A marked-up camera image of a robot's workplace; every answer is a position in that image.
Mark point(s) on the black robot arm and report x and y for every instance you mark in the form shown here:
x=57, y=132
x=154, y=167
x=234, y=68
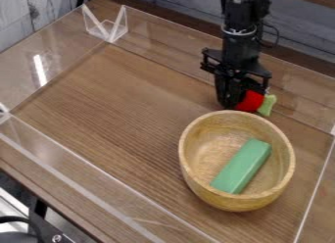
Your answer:
x=244, y=13

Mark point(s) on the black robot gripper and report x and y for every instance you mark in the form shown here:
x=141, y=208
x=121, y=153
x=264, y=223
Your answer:
x=234, y=62

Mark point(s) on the clear acrylic tray enclosure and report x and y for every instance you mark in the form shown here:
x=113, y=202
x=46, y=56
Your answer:
x=97, y=111

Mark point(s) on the wooden bowl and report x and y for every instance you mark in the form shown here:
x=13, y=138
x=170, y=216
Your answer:
x=208, y=144

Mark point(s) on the red plush strawberry toy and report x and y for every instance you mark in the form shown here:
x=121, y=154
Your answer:
x=257, y=103

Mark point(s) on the clear acrylic corner bracket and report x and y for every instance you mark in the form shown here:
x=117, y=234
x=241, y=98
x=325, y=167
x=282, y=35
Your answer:
x=106, y=30

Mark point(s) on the green rectangular block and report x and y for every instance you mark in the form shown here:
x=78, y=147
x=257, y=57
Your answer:
x=242, y=167

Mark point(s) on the black table leg bracket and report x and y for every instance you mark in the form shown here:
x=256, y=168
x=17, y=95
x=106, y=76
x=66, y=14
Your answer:
x=50, y=233

